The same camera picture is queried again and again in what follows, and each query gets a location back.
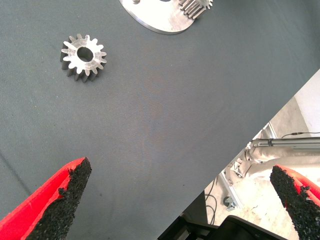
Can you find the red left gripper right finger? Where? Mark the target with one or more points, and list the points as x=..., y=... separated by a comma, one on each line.
x=300, y=200

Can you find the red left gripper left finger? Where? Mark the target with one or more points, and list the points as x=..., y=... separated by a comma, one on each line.
x=45, y=205

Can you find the steel planetary gear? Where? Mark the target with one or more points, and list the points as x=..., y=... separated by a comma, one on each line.
x=193, y=7
x=72, y=53

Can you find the round metal carrier plate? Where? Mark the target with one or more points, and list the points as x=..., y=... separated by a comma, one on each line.
x=160, y=17

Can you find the person in beige clothes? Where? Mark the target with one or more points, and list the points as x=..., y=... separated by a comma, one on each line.
x=287, y=160

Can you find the grey metal bar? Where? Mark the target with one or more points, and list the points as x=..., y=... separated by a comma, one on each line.
x=295, y=144

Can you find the grey caster wheel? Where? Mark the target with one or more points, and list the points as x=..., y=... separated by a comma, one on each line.
x=228, y=203

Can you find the dark grey table cloth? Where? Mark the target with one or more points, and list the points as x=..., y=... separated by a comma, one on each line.
x=125, y=125

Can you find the black frame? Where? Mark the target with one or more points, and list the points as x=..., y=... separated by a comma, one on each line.
x=237, y=230

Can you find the aluminium profile frame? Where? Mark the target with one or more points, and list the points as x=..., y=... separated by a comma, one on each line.
x=231, y=190

